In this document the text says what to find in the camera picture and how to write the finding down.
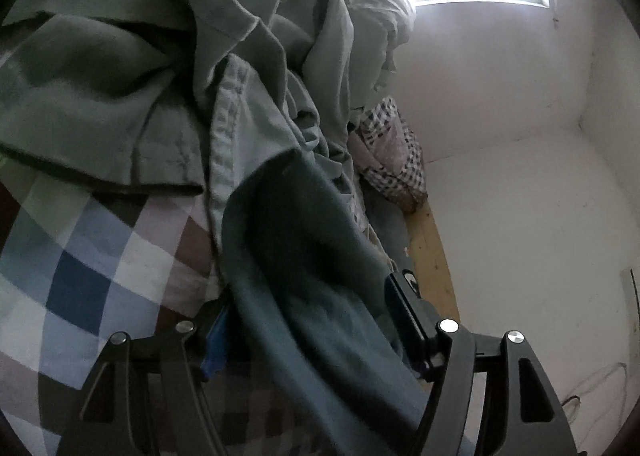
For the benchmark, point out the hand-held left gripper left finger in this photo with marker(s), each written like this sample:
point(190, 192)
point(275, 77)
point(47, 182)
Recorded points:
point(215, 341)

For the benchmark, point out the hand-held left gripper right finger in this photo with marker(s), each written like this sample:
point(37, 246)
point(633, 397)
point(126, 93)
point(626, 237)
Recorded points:
point(402, 308)

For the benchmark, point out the dark blue garment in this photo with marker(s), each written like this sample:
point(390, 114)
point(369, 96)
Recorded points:
point(300, 261)

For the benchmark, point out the dark teal cloth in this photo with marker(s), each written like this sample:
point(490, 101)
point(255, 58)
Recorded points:
point(387, 226)

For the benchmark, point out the checkered pink pillow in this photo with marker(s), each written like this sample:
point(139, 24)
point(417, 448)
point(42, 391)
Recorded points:
point(395, 151)

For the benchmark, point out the checkered bed sheet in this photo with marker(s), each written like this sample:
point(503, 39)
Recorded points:
point(75, 261)

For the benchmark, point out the dark green shirt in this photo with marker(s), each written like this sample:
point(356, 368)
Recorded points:
point(90, 86)

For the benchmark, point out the pale grey duvet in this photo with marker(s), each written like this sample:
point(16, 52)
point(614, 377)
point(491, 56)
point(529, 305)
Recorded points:
point(375, 16)

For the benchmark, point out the grey-green pants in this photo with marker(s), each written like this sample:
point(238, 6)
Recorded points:
point(260, 1)

